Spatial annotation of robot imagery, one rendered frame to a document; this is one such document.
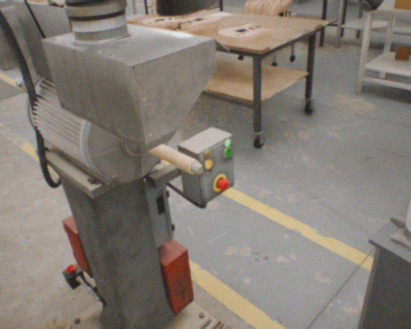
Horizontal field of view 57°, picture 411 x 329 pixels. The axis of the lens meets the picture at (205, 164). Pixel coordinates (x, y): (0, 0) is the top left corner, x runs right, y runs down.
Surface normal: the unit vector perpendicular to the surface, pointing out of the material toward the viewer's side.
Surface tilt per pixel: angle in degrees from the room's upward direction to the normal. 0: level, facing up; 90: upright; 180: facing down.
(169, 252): 0
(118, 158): 94
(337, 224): 0
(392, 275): 90
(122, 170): 97
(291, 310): 0
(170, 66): 90
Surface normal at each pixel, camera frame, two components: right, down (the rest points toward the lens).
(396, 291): -0.79, 0.37
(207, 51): 0.70, 0.33
